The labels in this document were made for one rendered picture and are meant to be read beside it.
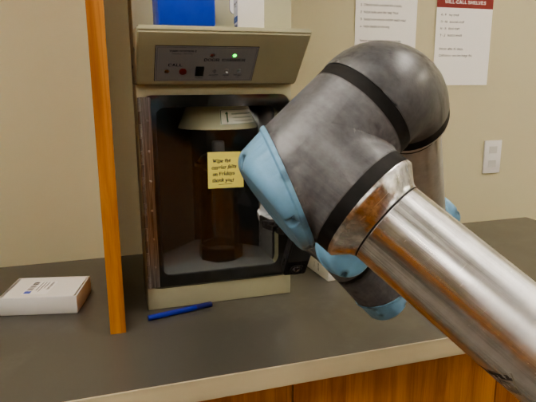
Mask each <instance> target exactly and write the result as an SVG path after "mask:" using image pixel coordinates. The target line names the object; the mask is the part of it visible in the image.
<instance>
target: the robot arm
mask: <svg viewBox="0 0 536 402"><path fill-rule="evenodd" d="M449 119H450V101H449V94H448V90H447V85H446V83H445V80H444V79H443V75H442V73H441V72H440V71H439V69H438V68H437V67H436V65H435V63H434V62H433V61H431V60H430V59H429V58H428V57H427V56H426V55H425V54H423V53H421V52H420V51H419V50H417V49H415V48H413V47H411V46H409V45H405V44H402V43H399V42H396V41H368V42H364V43H360V44H358V45H354V46H352V47H350V48H348V49H346V50H344V51H342V52H341V53H339V54H338V55H337V56H336V57H334V58H333V59H332V60H331V61H330V62H329V63H328V64H327V65H326V66H325V67H324V69H323V70H322V71H321V72H320V73H319V74H318V75H317V76H316V77H315V78H314V79H313V80H312V81H311V82H310V83H309V84H308V85H307V86H306V87H305V88H304V89H303V90H302V91H301V92H300V93H299V94H298V95H297V96H296V97H295V98H294V99H292V100H291V101H290V102H289V103H288V104H287V105H286V106H285V107H284V108H283V109H282V110H281V111H280V112H279V113H278V114H277V115H276V116H275V117H274V118H273V119H272V120H271V121H270V122H269V123H268V124H267V125H266V126H264V125H263V126H262V127H261V128H260V129H259V131H260V132H259V133H258V134H257V135H256V136H255V137H254V138H253V140H252V141H251V142H250V143H249V144H248V145H247V146H246V147H245V148H244V149H243V150H242V151H241V153H240V155H239V158H238V169H239V171H240V173H241V175H242V177H243V178H244V180H245V182H246V184H247V185H248V187H249V188H250V189H251V190H252V192H253V193H254V195H255V196H256V198H257V199H258V201H259V202H260V203H261V204H260V208H259V209H258V220H259V222H260V224H261V226H262V227H263V228H265V229H267V230H270V231H273V232H276V233H277V234H280V235H287V236H288V239H287V243H286V248H285V250H284V254H283V256H282V261H281V267H282V271H283V274H284V275H290V274H304V273H305V270H306V267H307V265H308V262H309V259H310V256H313V257H314V258H315V259H316V260H318V261H319V262H320V263H321V264H322V265H323V266H324V267H325V269H326V270H327V271H328V272H329V273H330V274H331V275H332V276H333V277H334V279H335V280H337V281H338V282H339V283H340V284H341V286H342V287H343V288H344V289H345V290H346V291H347V292H348V293H349V294H350V296H351V297H352V298H353V299H354V300H355V302H356V303H357V304H358V305H359V306H360V307H361V308H362V309H363V310H364V311H365V312H366V313H367V314H368V315H369V316H370V317H372V318H374V319H377V320H380V321H385V320H388V319H391V318H394V317H395V316H397V315H398V314H399V313H401V311H402V310H403V309H404V307H405V304H406V302H408V303H409V304H411V305H412V306H413V307H414V308H415V309H416V310H418V311H419V312H420V313H421V314H422V315H423V316H424V317H426V318H427V319H428V320H429V321H430V322H431V323H432V324H433V325H434V326H435V327H436V328H437V329H439V330H440V331H441V332H442V333H443V334H444V335H446V336H447V337H448V338H449V339H450V340H451V341H453V342H454V343H455V344H456V345H457V346H458V347H460V348H461V349H462V350H463V351H464V352H465V353H466V354H467V355H468V356H469V357H470V358H471V359H472V360H474V361H475V362H476V363H477V364H478V365H479V366H480V367H482V368H483V369H484V370H485V371H486V372H487V373H489V374H490V375H491V376H492V377H493V378H494V379H495V380H497V381H498V382H499V383H500V384H501V385H502V386H503V387H504V388H505V389H506V390H507V391H509V392H510V393H511V394H512V395H513V396H515V397H516V398H517V399H518V400H519V401H520V402H536V282H535V281H534V280H533V279H531V278H530V277H529V276H527V275H526V274H525V273H523V272H522V271H521V270H520V269H519V268H518V267H517V266H515V265H514V264H512V263H511V262H510V261H508V260H507V259H506V258H504V257H503V256H502V255H501V254H500V253H499V252H498V251H496V250H495V249H494V248H492V247H491V246H489V245H488V244H487V243H486V242H484V241H483V240H482V239H481V238H480V237H479V236H477V235H476V234H475V233H473V232H472V231H471V230H469V229H468V228H467V227H465V226H464V225H463V224H462V223H461V222H460V213H459V212H458V211H457V208H456V207H455V205H454V204H453V203H452V202H451V201H450V200H449V199H447V198H446V197H445V194H444V178H443V150H442V135H443V133H444V132H445V130H446V128H447V126H448V123H449Z"/></svg>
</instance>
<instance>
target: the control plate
mask: <svg viewBox="0 0 536 402"><path fill-rule="evenodd" d="M258 51H259V47H254V46H203V45H156V47H155V68H154V81H251V80H252V77H253V73H254V67H255V63H256V60H257V56H258ZM211 53H214V54H215V57H210V54H211ZM233 53H236V54H237V55H238V56H237V57H235V58H233V57H232V54H233ZM196 66H198V67H204V72H203V77H196V76H195V69H196ZM165 69H169V71H170V72H169V73H164V70H165ZM180 69H186V70H187V73H186V74H184V75H181V74H179V70H180ZM212 69H217V70H216V73H213V72H212ZM225 69H229V72H228V73H225V72H224V70H225ZM237 69H241V72H240V73H237V72H236V71H237Z"/></svg>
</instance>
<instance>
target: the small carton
mask: <svg viewBox="0 0 536 402"><path fill-rule="evenodd" d="M234 27H258V28H264V0H234Z"/></svg>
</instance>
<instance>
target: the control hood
mask: <svg viewBox="0 0 536 402"><path fill-rule="evenodd" d="M311 34H312V30H310V29H287V28H258V27H227V26H168V25H137V26H136V28H135V29H134V30H133V32H132V36H133V51H134V63H135V77H136V83H137V84H138V85H229V84H293V83H294V82H295V81H296V79H297V76H298V72H299V69H300V67H301V64H302V60H303V57H304V55H305V52H306V49H307V46H308V44H309V40H310V37H311ZM156 45H203V46H254V47H259V51H258V56H257V60H256V63H255V67H254V73H253V77H252V80H251V81H154V68H155V47H156Z"/></svg>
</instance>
